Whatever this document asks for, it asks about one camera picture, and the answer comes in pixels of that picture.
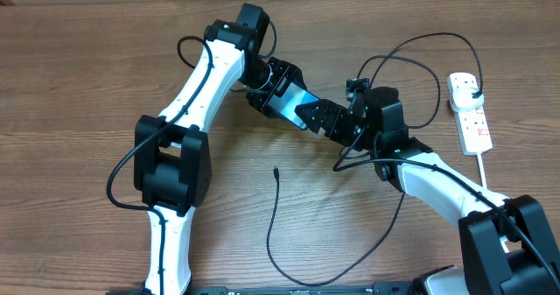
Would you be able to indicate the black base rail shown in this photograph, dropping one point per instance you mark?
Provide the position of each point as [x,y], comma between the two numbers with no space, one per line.
[377,288]

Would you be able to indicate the Samsung Galaxy smartphone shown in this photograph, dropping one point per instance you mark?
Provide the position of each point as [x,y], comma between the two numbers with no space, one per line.
[284,107]

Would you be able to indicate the white power strip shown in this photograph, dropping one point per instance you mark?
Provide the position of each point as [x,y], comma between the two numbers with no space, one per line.
[472,126]

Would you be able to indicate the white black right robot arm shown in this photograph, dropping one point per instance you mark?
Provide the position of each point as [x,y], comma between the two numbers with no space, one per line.
[507,244]

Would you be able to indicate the white charger plug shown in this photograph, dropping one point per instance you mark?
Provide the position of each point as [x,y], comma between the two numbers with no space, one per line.
[464,99]

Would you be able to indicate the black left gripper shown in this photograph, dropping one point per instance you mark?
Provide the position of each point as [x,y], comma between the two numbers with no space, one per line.
[258,99]

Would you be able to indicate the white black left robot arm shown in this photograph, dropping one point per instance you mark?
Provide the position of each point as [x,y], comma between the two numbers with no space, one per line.
[172,165]

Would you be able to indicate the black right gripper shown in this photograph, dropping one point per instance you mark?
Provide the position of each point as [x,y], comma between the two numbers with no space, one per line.
[325,110]

